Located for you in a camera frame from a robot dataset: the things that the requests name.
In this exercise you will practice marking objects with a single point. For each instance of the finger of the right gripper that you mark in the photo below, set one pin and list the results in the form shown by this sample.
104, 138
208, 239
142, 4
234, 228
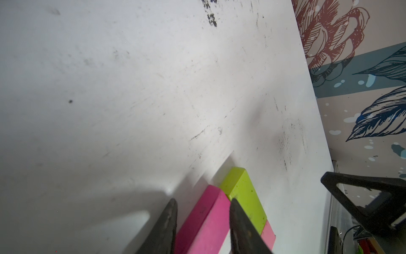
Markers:
376, 203

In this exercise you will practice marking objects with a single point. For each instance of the magenta block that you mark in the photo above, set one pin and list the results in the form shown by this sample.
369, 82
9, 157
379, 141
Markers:
207, 226

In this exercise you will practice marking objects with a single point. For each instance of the green block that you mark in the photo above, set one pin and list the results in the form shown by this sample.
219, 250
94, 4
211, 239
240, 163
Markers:
238, 185

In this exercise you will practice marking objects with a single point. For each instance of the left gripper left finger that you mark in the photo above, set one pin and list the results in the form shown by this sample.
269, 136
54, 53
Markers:
161, 239

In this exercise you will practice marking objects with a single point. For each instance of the light pink block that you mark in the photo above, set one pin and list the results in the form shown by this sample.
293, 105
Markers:
268, 235

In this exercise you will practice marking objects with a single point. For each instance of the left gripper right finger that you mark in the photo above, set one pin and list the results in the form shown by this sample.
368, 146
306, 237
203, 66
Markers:
244, 237

